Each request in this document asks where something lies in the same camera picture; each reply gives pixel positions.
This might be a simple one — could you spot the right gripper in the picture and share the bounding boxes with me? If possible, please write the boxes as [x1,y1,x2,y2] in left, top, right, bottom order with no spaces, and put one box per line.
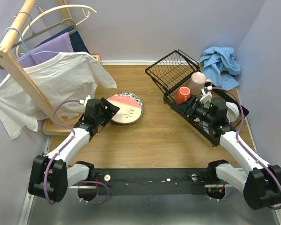
[171,94,214,124]

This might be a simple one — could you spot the orange mug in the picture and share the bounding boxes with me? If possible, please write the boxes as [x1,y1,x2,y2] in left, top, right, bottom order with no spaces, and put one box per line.
[174,87,191,104]

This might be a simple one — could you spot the pink white plate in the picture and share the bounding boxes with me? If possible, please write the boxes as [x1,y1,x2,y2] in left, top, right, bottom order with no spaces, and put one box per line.
[106,95,142,124]

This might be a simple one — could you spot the blue white floral plate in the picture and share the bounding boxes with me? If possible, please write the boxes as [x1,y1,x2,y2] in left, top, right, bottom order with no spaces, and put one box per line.
[112,92,144,126]

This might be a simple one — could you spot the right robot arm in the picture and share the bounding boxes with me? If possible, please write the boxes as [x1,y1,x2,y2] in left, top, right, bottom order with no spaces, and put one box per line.
[171,97,281,210]

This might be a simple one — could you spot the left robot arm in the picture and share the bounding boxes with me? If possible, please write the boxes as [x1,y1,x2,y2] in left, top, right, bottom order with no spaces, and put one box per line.
[28,98,120,205]

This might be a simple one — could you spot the wooden clothes rack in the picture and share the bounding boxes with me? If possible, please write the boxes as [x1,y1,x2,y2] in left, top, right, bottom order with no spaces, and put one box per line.
[0,0,101,136]

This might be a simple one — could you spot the pink mug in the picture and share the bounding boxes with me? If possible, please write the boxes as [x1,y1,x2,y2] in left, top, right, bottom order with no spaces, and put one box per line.
[188,72,213,95]

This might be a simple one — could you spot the white patterned bowl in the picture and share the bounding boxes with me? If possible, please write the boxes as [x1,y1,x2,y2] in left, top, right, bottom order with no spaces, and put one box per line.
[226,102,240,122]

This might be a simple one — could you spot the white t-shirt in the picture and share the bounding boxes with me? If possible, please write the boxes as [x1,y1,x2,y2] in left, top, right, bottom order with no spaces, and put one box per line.
[0,52,117,140]

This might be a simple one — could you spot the blue cloth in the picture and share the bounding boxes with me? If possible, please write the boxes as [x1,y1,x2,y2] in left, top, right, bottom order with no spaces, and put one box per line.
[200,47,241,90]

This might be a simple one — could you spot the navy garment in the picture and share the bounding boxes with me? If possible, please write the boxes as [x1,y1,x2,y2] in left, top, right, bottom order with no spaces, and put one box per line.
[37,25,90,54]

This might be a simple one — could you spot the purple shirt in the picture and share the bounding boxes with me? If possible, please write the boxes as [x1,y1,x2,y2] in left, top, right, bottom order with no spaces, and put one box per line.
[17,33,74,68]

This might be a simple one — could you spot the blue hanger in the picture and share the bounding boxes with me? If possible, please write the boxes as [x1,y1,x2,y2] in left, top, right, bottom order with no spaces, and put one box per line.
[4,27,59,62]

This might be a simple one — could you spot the grey hanger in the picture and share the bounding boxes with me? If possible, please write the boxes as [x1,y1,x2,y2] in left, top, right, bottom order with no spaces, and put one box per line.
[0,18,78,70]

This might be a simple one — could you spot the cream hanger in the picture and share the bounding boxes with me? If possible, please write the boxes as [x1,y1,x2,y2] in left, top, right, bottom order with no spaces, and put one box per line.
[15,0,97,58]

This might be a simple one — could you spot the black wire dish rack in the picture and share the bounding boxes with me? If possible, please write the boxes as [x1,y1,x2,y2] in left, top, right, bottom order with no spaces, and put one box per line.
[145,50,249,146]

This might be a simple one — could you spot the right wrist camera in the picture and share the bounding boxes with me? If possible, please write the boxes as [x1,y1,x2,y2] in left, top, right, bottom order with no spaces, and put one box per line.
[200,86,213,104]

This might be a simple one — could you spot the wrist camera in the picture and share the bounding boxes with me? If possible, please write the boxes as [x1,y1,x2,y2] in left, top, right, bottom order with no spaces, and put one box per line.
[200,86,213,104]
[79,95,92,107]

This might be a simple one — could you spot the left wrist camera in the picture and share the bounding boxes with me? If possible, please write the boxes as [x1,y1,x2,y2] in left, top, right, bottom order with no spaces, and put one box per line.
[79,95,92,107]

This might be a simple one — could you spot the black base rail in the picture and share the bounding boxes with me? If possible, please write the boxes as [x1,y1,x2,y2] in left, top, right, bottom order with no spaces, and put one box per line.
[67,167,235,196]

